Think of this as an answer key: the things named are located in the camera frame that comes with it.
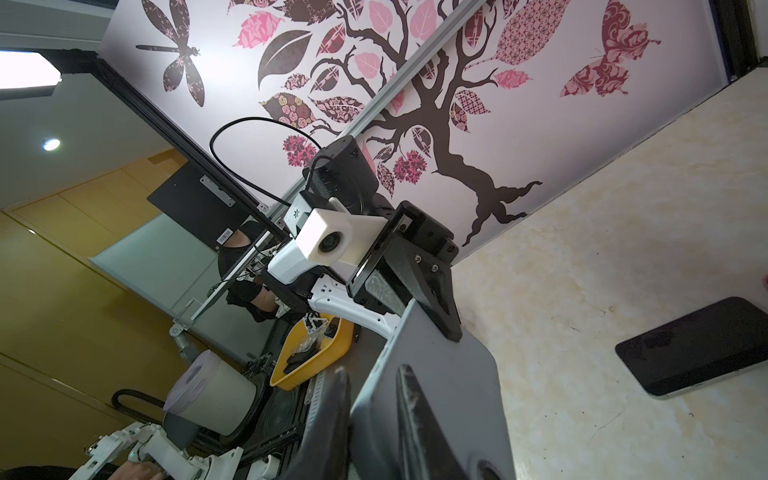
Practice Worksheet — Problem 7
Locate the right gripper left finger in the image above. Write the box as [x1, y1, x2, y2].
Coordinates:
[287, 367, 351, 480]

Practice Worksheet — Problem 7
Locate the black monitor screen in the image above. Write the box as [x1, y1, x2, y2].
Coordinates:
[148, 162, 249, 251]

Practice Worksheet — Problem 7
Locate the right black smartphone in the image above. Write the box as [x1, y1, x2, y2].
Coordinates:
[615, 297, 767, 398]

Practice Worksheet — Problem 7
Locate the yellow plastic bin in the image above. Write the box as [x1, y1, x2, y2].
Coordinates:
[270, 314, 355, 391]

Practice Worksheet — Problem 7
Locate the white paper roll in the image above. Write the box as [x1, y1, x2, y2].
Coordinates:
[163, 350, 257, 436]

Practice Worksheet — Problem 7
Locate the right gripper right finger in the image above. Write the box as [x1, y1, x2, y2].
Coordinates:
[396, 364, 468, 479]

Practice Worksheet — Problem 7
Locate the light blue phone case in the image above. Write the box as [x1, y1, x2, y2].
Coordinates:
[350, 302, 515, 479]

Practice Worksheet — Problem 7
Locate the aluminium rail left wall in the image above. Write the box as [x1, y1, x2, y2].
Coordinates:
[173, 0, 487, 337]

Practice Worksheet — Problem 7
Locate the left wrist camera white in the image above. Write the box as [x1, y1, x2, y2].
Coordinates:
[296, 197, 388, 266]

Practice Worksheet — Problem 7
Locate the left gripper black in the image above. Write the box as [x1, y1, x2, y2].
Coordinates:
[347, 200, 463, 342]

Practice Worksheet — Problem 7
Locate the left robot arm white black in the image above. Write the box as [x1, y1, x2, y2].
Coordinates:
[267, 136, 463, 342]

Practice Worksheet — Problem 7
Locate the left camera thin black cable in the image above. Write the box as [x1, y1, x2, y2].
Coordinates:
[208, 116, 325, 208]

